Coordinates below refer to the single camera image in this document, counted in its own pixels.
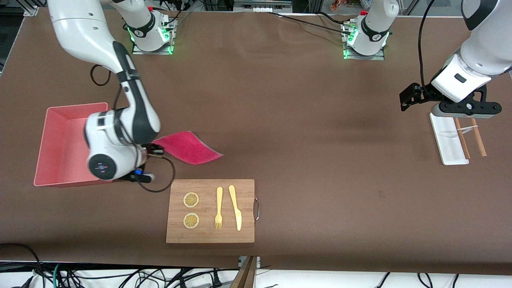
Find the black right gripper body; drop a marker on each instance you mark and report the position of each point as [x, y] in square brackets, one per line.
[150, 150]

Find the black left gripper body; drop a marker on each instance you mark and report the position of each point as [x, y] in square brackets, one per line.
[420, 94]

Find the pink fluffy cloth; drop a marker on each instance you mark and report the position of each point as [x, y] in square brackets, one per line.
[188, 148]

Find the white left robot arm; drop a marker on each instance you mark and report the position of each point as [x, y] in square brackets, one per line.
[480, 60]

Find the white rectangular tray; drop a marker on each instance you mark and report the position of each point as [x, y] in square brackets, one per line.
[446, 140]

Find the white band joining rods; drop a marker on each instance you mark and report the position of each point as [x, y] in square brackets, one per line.
[468, 128]

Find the lemon slice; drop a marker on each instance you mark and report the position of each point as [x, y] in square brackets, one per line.
[191, 200]
[191, 220]

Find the yellow plastic fork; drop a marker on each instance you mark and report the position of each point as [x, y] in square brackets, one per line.
[218, 200]

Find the pink plastic bin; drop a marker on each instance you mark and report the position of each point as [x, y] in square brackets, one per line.
[60, 148]

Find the brown table cover sheet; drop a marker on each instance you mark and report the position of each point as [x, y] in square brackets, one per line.
[320, 120]

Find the yellow plastic knife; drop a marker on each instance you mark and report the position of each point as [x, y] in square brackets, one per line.
[236, 208]

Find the wooden cutting board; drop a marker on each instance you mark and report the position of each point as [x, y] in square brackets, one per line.
[210, 236]

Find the orange object behind table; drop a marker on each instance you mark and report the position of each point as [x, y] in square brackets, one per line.
[339, 4]

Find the black power plug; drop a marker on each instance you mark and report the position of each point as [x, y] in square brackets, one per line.
[216, 280]

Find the wooden beam below table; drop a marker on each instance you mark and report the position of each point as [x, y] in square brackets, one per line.
[244, 276]

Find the grey device behind table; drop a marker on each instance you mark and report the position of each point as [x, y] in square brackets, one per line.
[262, 4]

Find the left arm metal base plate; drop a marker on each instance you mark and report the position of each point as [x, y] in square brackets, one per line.
[376, 57]

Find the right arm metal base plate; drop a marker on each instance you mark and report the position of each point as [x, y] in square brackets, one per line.
[140, 52]

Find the small metal bracket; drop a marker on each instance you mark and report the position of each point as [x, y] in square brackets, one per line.
[258, 260]

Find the aluminium frame profile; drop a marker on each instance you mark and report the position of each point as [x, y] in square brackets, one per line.
[31, 11]

